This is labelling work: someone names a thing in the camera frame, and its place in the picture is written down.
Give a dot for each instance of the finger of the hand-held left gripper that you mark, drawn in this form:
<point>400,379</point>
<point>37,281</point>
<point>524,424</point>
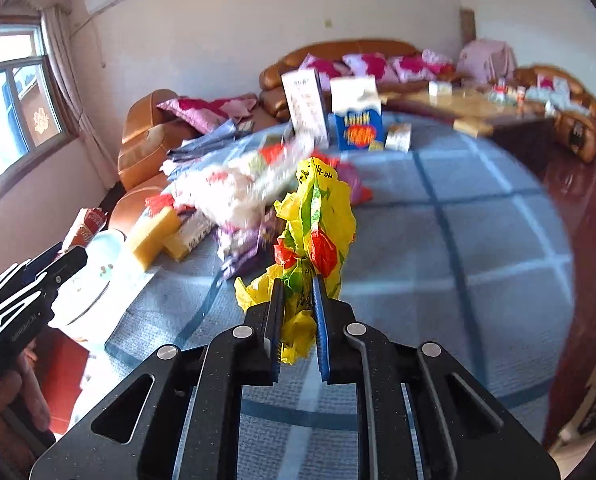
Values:
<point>37,260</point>
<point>65,262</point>

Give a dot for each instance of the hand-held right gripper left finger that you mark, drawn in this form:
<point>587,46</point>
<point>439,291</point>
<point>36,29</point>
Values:
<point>278,305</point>

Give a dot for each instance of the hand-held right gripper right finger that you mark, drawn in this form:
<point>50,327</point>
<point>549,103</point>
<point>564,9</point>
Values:
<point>322,320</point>

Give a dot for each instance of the light blue cartoon basin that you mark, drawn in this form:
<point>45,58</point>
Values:
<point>97,270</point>

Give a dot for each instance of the purple wrapper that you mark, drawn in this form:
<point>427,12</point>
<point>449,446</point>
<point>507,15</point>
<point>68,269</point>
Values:
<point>243,250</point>

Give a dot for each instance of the yellow plastic bag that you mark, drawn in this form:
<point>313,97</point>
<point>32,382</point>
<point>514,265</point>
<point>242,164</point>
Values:
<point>318,210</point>

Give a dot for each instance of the person's left forearm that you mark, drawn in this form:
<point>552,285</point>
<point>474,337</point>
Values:
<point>32,395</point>

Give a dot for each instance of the red carton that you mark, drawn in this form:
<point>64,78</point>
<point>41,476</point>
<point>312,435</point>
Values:
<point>85,225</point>

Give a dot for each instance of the yellow sponge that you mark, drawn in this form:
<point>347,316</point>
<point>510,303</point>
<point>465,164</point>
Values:
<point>150,237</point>

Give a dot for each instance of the cream printed box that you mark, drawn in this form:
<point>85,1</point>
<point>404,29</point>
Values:
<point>187,237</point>

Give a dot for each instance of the brown leather chaise sofa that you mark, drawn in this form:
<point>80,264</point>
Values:
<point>142,160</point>

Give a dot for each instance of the red window decal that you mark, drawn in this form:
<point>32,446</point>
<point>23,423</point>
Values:
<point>41,121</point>

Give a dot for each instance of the pink wrapper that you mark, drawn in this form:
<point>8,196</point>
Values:
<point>358,185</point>

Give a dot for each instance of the blue plaid tablecloth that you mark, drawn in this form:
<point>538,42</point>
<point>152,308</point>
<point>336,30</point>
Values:
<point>453,240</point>

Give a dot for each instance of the window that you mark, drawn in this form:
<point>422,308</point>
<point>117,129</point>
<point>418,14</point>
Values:
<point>12,100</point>

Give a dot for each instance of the pale pink curtain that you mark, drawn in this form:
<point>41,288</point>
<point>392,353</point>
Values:
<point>72,90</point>

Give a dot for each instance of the folded blue plaid cloth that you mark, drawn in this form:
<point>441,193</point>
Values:
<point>207,142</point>

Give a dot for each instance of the blue and white box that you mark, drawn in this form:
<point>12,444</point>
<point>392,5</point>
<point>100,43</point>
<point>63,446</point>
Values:
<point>358,130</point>

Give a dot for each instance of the small cream box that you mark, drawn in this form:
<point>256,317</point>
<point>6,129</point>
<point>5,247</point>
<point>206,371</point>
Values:
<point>398,137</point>

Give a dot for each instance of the tall white carton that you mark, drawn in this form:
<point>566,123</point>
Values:
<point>303,100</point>

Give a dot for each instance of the pink floral pillow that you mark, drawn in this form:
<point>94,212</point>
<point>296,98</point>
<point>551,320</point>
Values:
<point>368,66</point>
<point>320,66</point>
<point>418,67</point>
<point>202,107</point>

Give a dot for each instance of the air conditioner pipe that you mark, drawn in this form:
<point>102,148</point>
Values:
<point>97,40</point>

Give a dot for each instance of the wooden coffee table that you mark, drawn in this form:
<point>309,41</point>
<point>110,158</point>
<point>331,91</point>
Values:
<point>438,105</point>

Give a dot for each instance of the flat wooden box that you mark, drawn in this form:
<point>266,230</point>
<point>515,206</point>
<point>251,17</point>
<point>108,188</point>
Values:
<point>473,126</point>

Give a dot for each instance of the small white box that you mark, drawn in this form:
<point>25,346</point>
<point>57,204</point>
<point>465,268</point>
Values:
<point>440,89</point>

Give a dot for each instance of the curtain valance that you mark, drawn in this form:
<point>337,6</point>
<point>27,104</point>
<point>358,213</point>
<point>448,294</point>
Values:
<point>32,0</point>

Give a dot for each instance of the pink cloth cover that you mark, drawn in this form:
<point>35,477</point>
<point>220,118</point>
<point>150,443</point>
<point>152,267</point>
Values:
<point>488,57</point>

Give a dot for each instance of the brown leather armchair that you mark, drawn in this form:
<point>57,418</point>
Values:
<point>573,125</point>

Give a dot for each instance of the rolled bamboo mat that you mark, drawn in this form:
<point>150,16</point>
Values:
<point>468,25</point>

